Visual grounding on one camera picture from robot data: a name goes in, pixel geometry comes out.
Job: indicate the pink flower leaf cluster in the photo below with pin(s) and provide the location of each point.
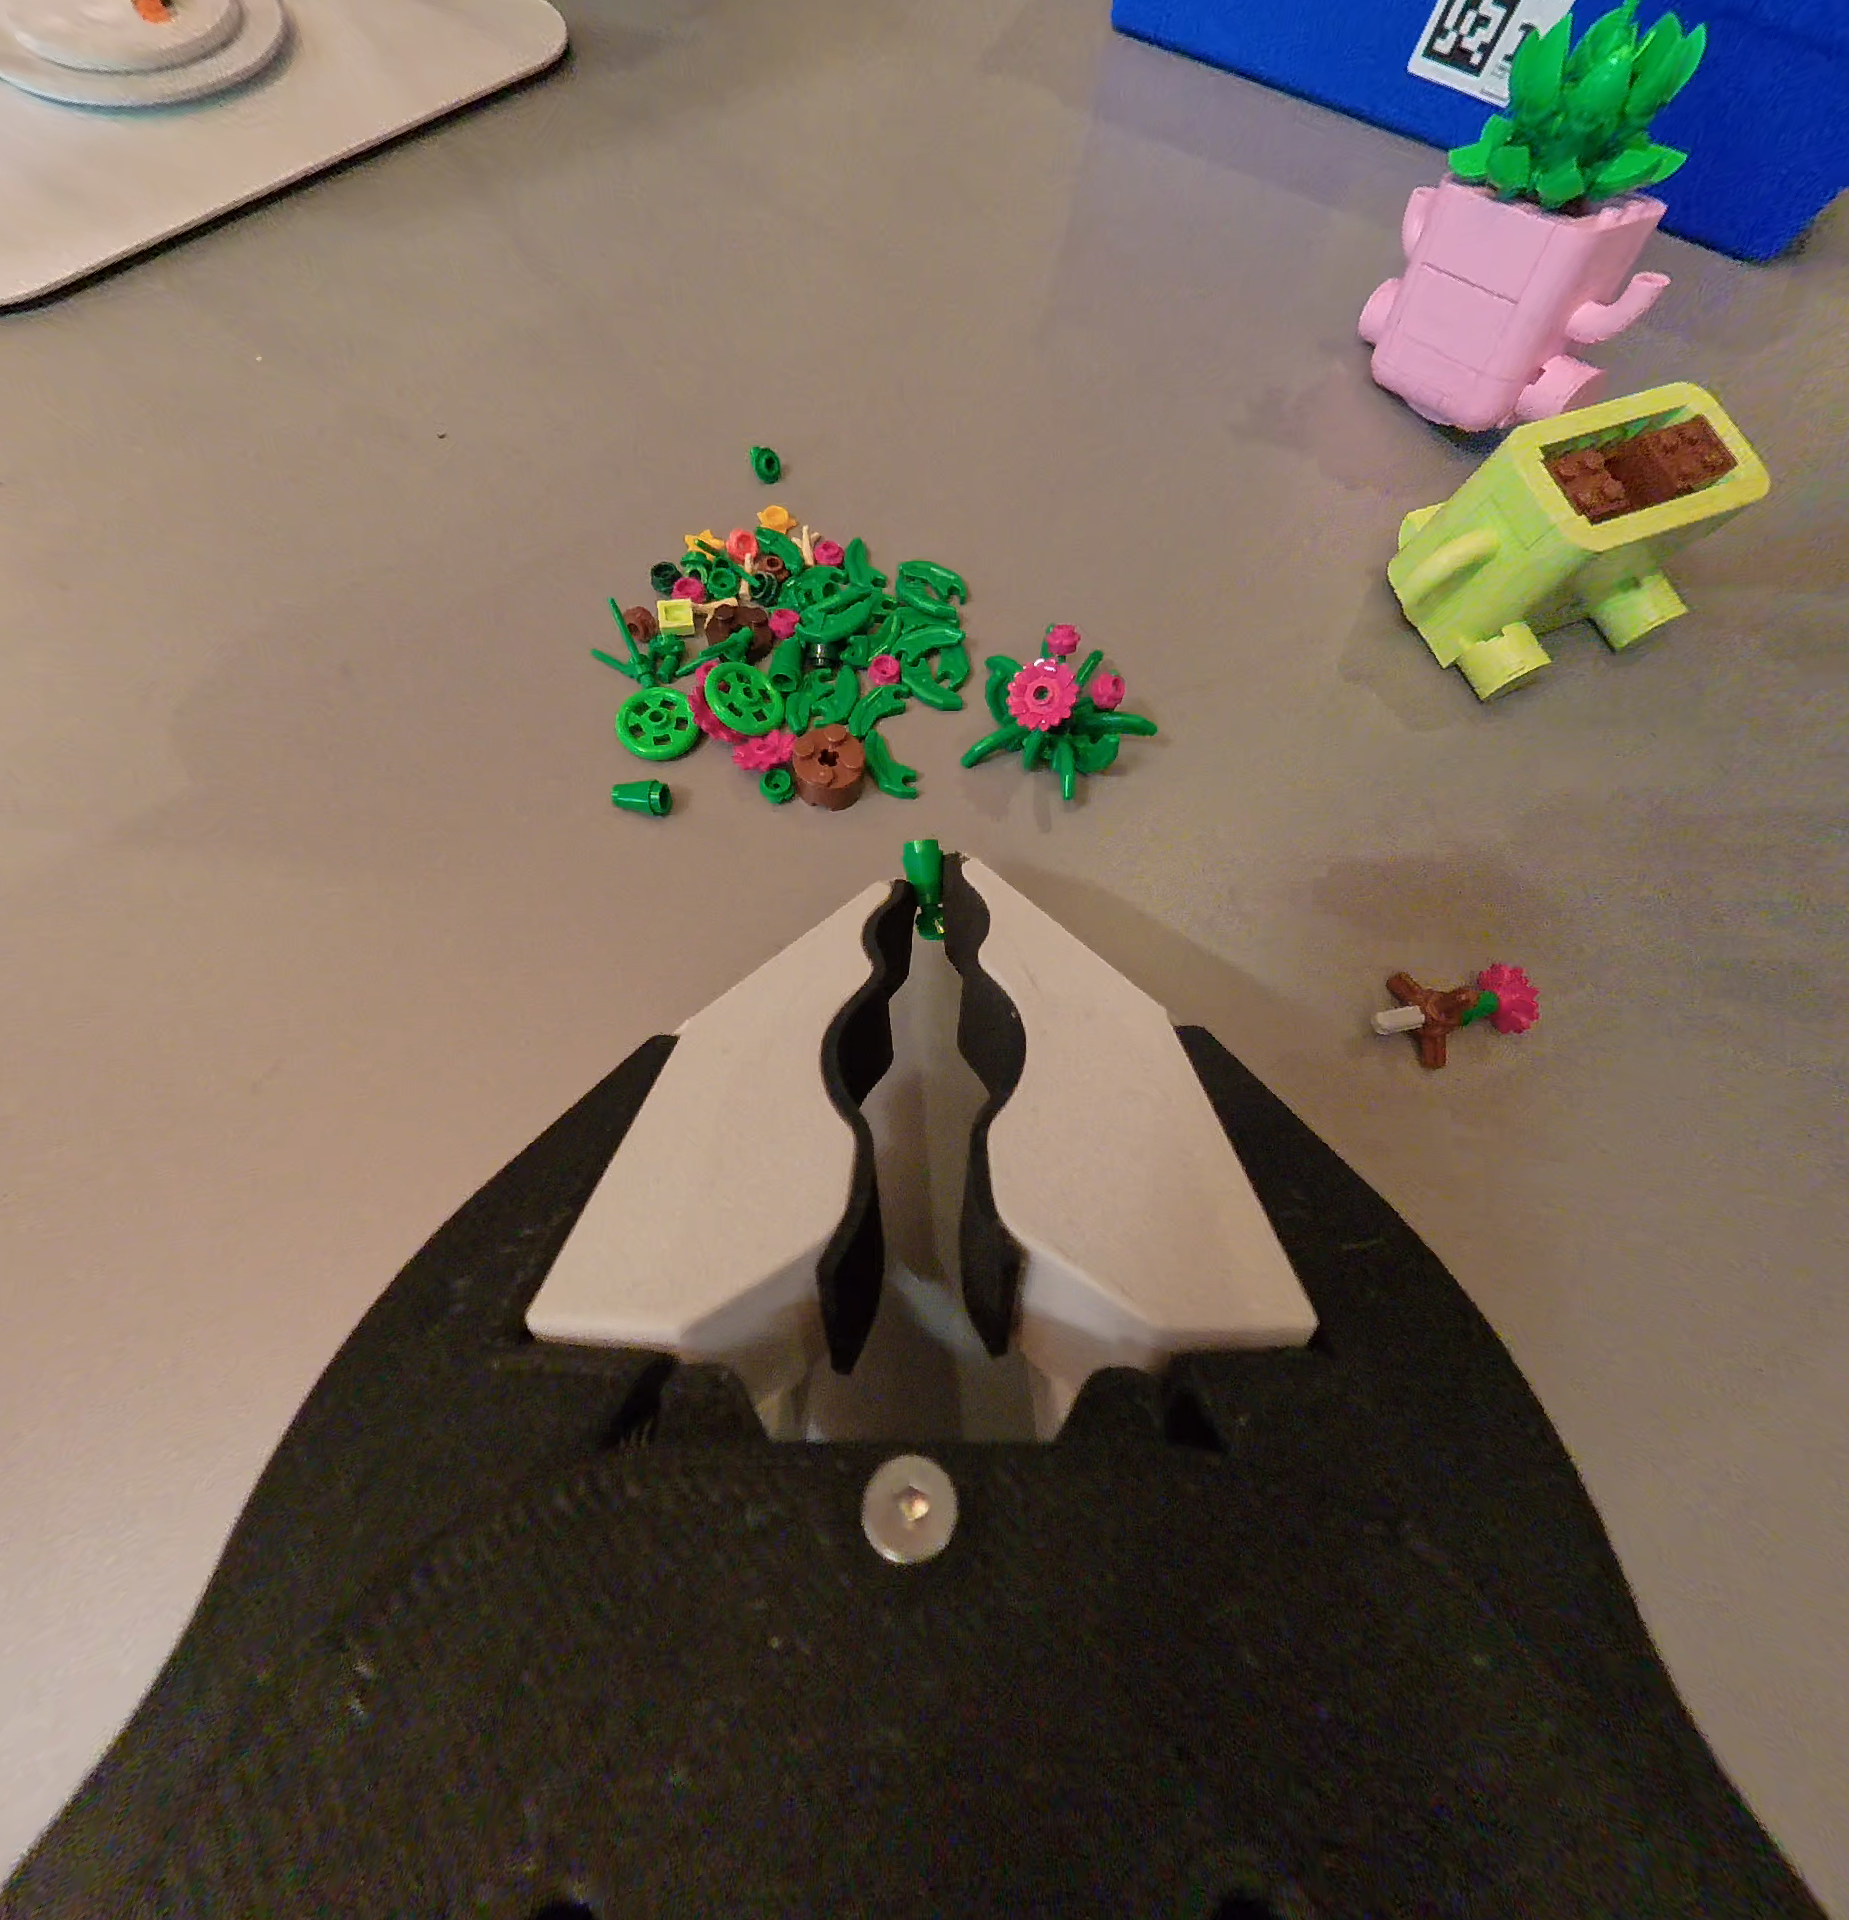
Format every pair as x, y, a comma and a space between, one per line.
1036, 688

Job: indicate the lime green brick planter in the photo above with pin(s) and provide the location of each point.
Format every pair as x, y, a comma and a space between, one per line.
1491, 565

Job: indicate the small green stem piece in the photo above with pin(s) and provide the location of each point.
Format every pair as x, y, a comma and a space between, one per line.
924, 872

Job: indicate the brown branch with pink flower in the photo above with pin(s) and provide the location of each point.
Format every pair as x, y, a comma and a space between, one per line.
1435, 1011

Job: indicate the pink brick planter with succulent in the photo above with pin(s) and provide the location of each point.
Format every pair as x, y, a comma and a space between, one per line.
1462, 296

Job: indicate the pile of toy brick pieces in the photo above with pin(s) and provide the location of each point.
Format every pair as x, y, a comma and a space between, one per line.
801, 662

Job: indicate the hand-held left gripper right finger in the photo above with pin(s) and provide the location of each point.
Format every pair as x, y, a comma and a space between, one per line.
1133, 1171

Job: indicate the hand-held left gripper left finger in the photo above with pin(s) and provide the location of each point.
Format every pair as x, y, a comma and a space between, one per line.
712, 1171

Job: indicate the green cone piece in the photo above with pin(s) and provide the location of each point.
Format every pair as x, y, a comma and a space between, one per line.
641, 799

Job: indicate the blue plastic bin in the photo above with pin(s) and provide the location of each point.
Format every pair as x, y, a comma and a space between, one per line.
1266, 75

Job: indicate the white book stand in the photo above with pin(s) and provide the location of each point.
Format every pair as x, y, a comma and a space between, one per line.
338, 93

